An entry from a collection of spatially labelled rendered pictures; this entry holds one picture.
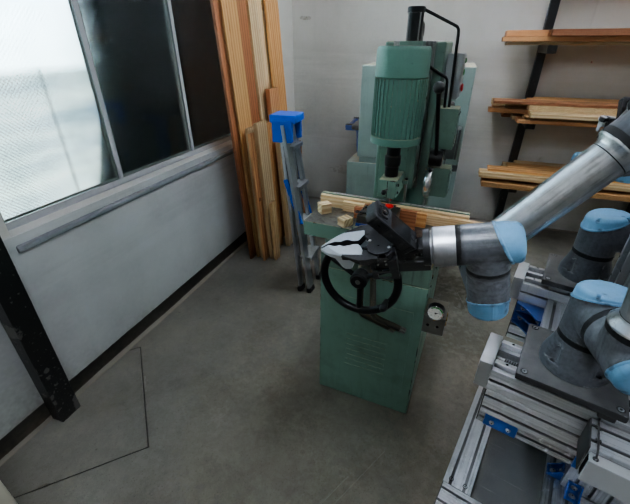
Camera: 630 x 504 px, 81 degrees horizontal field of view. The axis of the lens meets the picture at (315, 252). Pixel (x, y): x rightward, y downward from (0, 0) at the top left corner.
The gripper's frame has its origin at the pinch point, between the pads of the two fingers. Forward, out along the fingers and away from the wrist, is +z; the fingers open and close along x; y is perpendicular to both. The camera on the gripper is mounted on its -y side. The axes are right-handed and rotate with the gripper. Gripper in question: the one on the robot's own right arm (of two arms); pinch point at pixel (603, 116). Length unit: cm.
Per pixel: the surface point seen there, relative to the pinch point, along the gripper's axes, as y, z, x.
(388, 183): 24, -44, -83
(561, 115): 15, 116, 31
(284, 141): 31, 30, -142
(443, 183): 27, -28, -61
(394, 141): 8, -47, -84
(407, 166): 20, -31, -76
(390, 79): -11, -46, -88
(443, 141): 11, -26, -64
